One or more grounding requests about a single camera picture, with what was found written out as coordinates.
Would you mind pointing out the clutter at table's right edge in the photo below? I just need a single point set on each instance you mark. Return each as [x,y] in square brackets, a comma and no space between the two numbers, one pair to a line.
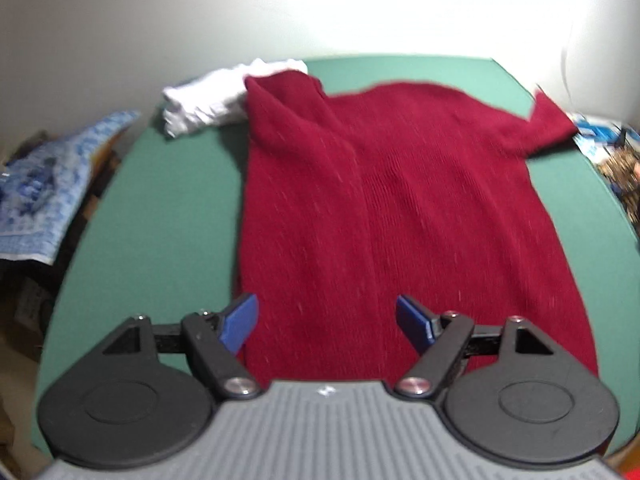
[600,132]

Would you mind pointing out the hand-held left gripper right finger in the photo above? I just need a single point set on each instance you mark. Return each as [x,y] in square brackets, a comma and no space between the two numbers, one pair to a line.
[415,322]

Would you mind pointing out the green table cover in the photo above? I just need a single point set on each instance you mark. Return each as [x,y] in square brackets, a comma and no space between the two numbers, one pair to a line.
[165,220]

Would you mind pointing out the red knit sweater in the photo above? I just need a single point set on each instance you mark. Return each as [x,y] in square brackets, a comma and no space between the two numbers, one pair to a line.
[375,210]

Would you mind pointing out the white folded garment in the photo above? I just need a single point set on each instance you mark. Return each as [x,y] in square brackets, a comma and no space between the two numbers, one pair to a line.
[205,100]

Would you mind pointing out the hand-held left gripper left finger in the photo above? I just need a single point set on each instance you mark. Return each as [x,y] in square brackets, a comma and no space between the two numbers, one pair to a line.
[240,322]

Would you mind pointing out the blue patterned cloth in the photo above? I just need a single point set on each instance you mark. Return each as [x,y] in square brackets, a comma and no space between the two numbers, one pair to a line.
[50,180]

